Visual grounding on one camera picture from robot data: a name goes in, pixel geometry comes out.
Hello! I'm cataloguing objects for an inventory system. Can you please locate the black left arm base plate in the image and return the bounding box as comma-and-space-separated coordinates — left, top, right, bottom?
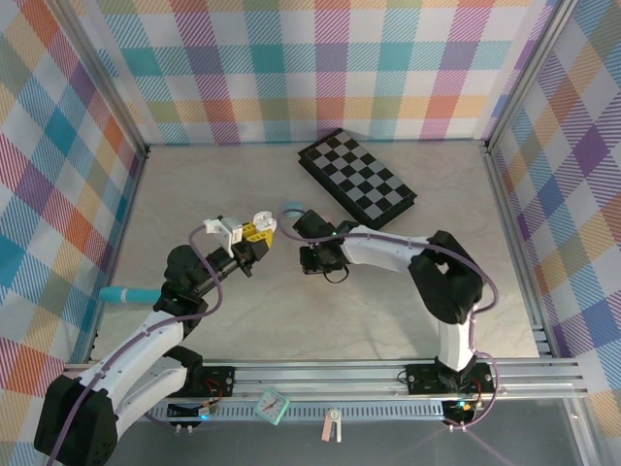
183, 366, 238, 398

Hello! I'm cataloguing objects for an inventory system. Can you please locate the perforated grey cable duct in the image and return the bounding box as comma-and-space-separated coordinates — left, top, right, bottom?
145, 406, 450, 421

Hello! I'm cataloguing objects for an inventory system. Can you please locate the thin black cable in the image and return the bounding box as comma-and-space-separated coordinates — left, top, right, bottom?
320, 265, 351, 286

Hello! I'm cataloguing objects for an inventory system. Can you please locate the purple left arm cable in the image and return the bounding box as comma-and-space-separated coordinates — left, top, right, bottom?
46, 223, 225, 466

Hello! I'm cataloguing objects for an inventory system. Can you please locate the teal cylindrical tube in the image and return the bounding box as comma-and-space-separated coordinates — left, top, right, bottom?
98, 285, 161, 307

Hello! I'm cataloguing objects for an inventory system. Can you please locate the teal square alarm clock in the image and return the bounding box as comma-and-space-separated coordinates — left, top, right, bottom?
253, 387, 291, 427

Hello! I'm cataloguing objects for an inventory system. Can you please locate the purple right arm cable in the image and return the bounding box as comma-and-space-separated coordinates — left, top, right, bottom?
280, 209, 501, 433

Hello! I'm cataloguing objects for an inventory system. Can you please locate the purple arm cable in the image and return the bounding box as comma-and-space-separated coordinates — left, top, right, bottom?
46, 223, 225, 466
280, 209, 501, 433

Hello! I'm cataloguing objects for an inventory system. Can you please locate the pink white key tag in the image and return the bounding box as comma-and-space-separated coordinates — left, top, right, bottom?
322, 409, 343, 444

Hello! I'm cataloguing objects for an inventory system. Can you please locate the small electronics board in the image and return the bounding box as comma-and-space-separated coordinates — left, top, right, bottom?
441, 398, 479, 424
167, 401, 220, 419

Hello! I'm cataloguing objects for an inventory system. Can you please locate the aluminium side rail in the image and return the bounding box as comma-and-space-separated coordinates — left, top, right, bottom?
86, 145, 152, 364
482, 143, 554, 359

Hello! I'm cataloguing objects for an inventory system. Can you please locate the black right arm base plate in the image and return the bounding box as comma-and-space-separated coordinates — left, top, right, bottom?
405, 362, 497, 395

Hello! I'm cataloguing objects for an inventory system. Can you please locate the black grey folding chessboard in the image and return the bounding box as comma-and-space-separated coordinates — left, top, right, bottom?
296, 127, 418, 229

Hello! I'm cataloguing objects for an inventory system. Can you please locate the aluminium frame post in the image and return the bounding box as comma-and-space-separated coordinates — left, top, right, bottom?
482, 0, 579, 152
57, 0, 152, 159

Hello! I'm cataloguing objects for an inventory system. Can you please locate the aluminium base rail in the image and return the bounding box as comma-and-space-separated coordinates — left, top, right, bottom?
62, 361, 591, 404

